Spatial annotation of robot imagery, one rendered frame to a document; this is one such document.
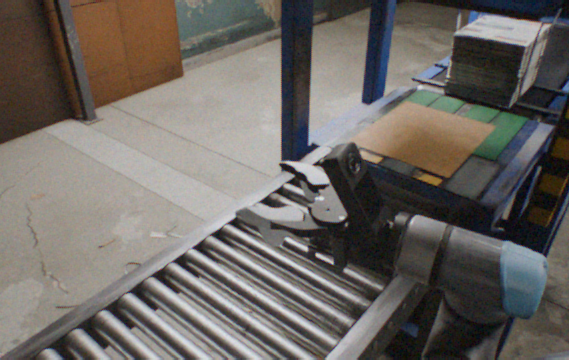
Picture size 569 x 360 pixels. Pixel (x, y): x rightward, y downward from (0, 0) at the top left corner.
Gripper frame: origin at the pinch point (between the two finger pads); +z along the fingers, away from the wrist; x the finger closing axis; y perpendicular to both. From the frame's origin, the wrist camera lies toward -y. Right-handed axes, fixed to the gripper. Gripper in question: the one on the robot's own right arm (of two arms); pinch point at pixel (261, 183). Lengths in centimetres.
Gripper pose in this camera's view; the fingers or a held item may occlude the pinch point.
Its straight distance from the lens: 63.0
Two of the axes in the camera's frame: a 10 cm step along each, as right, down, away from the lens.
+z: -8.6, -2.8, 4.2
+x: 5.0, -5.9, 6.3
